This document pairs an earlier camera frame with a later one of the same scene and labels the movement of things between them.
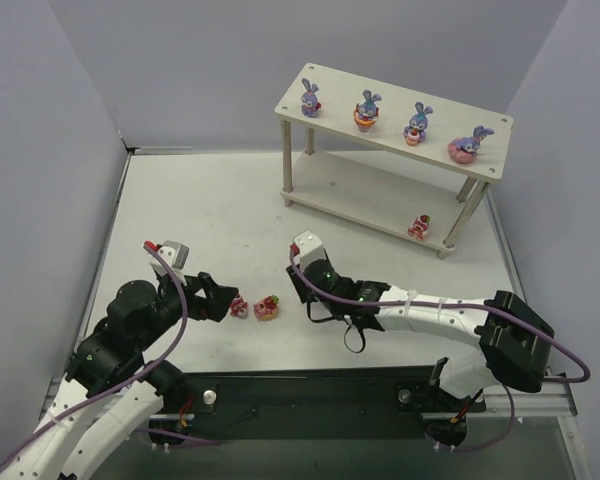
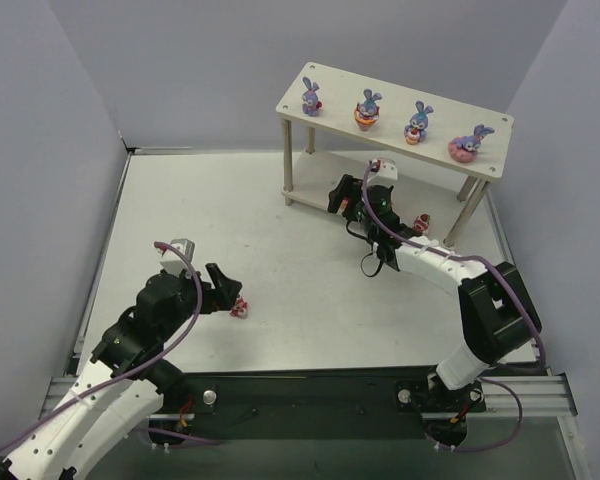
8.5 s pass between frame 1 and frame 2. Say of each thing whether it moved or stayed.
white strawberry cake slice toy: stayed
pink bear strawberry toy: stayed
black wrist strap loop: moved
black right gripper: moved
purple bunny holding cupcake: stayed
